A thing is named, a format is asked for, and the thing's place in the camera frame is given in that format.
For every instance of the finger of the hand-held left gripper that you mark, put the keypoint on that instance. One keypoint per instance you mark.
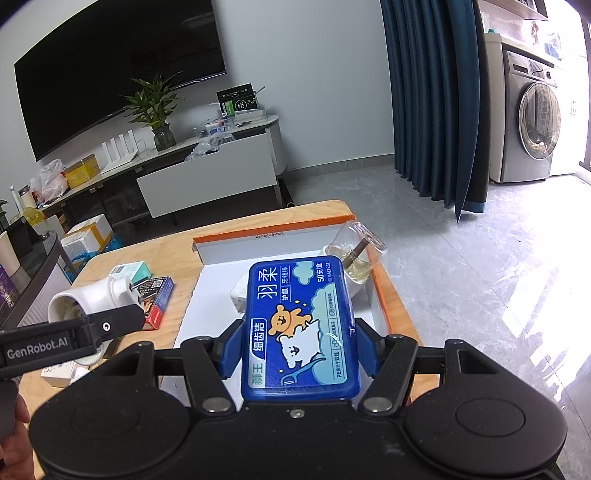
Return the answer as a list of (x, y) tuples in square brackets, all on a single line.
[(117, 321)]

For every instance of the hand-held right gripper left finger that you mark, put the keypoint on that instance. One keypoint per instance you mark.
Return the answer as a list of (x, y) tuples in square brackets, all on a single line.
[(231, 348)]

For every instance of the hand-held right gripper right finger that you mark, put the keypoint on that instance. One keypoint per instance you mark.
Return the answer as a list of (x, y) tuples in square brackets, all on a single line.
[(367, 347)]

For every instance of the white mosquito repellent heater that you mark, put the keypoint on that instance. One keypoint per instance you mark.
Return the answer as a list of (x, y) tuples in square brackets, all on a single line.
[(97, 295)]

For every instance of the blue red playing card box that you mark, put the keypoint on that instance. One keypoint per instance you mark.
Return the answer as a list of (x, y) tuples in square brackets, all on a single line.
[(159, 295)]

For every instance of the blue dental floss box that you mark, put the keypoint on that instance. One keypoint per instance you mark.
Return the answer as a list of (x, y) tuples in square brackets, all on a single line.
[(300, 332)]

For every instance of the white tray box orange rim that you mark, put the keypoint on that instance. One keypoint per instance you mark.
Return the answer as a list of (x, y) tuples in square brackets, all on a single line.
[(217, 258)]

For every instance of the person's left hand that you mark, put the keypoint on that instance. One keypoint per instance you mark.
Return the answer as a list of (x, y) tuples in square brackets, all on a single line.
[(16, 424)]

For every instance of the small white box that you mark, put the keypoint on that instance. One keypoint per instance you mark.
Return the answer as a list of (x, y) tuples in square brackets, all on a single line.
[(57, 374)]

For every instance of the teal cardboard box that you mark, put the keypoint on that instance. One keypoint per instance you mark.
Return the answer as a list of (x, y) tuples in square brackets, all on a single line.
[(134, 270)]

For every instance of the white charger plug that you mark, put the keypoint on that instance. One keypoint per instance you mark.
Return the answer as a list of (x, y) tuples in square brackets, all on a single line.
[(241, 290)]

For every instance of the grey curved cabinet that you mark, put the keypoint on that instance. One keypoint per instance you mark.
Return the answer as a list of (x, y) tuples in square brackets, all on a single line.
[(41, 286)]

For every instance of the blue plastic bag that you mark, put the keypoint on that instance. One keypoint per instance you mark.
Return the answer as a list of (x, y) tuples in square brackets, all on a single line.
[(111, 242)]

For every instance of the white foam box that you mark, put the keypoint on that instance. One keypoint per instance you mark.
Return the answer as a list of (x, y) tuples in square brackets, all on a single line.
[(87, 233)]

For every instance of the clear bottle brown wick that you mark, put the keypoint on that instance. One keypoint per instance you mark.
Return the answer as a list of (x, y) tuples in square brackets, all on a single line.
[(351, 235)]

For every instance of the yellow box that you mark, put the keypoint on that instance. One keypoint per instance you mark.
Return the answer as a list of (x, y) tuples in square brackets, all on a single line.
[(81, 173)]

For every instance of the white plastic bag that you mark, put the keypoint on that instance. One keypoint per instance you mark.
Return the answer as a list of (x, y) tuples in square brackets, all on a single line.
[(48, 182)]

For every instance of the white router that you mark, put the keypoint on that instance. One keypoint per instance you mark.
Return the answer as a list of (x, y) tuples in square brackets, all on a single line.
[(113, 154)]

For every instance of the white television cabinet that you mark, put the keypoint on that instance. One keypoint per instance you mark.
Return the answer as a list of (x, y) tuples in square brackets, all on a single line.
[(207, 180)]

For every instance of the bamboo plant in glass vase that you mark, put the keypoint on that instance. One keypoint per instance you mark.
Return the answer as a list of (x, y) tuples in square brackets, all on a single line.
[(162, 138)]

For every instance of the crumpled clear plastic bag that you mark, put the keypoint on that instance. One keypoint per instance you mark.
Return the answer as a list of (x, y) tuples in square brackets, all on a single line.
[(203, 150)]

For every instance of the clear acrylic organizer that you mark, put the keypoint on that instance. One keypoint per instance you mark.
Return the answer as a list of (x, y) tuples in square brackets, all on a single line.
[(249, 117)]

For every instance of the green and black box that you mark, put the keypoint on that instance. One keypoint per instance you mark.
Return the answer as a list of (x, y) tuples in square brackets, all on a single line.
[(238, 101)]

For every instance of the silver washing machine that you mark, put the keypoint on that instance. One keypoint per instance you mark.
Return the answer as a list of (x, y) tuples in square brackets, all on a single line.
[(512, 138)]

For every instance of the black television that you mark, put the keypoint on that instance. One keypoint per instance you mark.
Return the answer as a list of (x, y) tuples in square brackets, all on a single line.
[(115, 60)]

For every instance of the dark blue curtain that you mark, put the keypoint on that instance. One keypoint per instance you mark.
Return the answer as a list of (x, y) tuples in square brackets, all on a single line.
[(425, 92)]

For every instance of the white laundry cabinet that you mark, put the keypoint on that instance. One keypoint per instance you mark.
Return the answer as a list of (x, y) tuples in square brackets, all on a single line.
[(570, 138)]

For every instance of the blue cloth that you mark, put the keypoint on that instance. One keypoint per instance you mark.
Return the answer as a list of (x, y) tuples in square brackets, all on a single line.
[(554, 46)]

